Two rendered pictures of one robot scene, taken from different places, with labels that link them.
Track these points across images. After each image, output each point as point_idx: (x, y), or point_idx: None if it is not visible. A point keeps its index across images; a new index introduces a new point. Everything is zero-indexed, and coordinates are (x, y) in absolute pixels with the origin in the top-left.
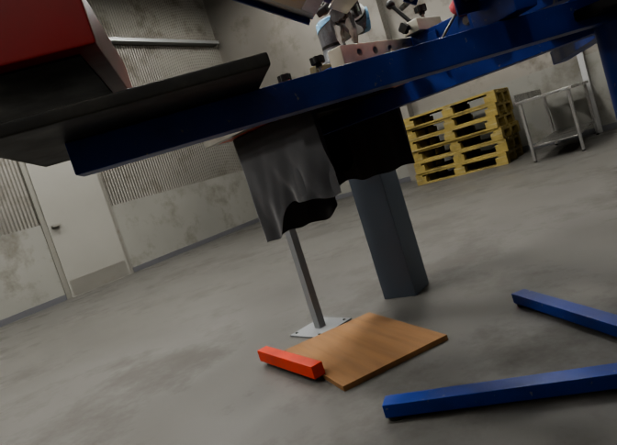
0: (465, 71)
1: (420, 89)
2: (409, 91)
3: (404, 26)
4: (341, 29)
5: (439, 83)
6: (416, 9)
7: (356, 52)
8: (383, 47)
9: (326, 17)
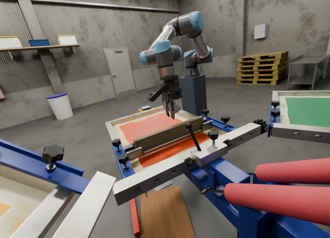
0: (229, 215)
1: (198, 185)
2: (192, 178)
3: (187, 163)
4: (166, 105)
5: (209, 197)
6: (209, 135)
7: (134, 192)
8: (166, 174)
9: (189, 52)
